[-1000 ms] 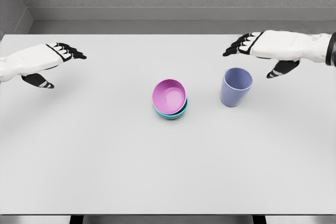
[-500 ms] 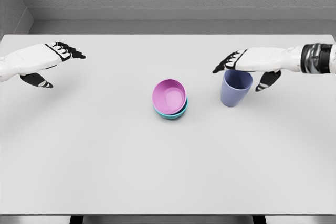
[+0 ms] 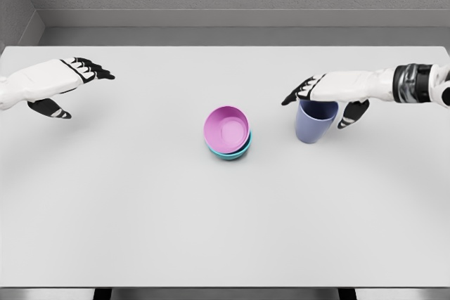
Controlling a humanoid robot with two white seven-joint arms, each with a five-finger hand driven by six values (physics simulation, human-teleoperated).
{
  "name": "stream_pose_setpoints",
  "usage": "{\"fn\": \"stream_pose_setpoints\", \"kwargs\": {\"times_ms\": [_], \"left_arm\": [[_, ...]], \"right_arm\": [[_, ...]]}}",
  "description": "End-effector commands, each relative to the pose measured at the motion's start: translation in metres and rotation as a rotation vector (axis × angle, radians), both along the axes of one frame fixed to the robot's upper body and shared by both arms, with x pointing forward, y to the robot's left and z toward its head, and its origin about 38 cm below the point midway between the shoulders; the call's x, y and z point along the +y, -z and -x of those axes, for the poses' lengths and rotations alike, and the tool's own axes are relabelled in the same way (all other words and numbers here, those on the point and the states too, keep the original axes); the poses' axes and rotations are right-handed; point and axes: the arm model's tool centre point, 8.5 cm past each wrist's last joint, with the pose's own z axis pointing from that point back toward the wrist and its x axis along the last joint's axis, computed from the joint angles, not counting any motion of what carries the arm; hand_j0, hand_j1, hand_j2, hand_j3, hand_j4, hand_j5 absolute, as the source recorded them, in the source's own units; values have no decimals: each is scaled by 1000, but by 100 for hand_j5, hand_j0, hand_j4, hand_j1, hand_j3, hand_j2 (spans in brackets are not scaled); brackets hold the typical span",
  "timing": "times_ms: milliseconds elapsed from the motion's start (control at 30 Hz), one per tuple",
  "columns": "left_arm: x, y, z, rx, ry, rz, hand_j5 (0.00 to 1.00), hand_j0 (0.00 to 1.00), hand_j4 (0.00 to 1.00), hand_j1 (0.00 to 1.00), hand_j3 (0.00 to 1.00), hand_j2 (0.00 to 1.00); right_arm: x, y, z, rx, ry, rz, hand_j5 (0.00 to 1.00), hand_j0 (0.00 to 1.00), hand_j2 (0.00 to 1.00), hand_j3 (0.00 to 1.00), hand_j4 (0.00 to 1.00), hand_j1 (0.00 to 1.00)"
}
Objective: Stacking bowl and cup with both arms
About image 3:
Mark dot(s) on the lavender blue cup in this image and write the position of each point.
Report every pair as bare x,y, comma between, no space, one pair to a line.
313,122

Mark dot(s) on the pink bowl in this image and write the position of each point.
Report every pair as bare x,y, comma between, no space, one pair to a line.
228,127

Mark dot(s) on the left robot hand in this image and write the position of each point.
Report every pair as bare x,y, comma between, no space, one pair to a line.
52,77

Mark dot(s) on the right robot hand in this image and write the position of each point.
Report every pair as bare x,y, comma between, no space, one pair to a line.
337,85

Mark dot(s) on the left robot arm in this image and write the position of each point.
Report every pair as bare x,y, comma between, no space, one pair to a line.
8,91

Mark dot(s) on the teal bowl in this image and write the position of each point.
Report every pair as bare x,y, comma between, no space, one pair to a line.
233,154

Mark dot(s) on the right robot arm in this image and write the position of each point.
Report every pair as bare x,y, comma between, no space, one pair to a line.
411,84

